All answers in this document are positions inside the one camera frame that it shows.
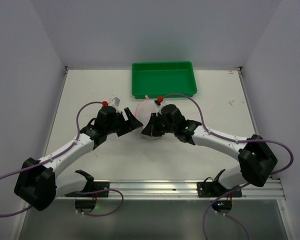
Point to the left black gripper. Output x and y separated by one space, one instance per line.
122 122

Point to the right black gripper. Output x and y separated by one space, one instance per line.
157 124

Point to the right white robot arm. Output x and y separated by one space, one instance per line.
256 160

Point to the green plastic tray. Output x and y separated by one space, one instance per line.
156 79

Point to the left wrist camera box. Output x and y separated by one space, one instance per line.
114 102

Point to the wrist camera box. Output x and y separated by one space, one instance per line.
114 102
160 103

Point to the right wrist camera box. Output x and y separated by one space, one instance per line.
160 103

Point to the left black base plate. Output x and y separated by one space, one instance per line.
101 188

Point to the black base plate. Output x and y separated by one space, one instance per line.
210 188
101 188

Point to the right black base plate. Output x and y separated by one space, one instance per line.
210 188

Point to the aluminium mounting rail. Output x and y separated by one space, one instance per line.
157 190

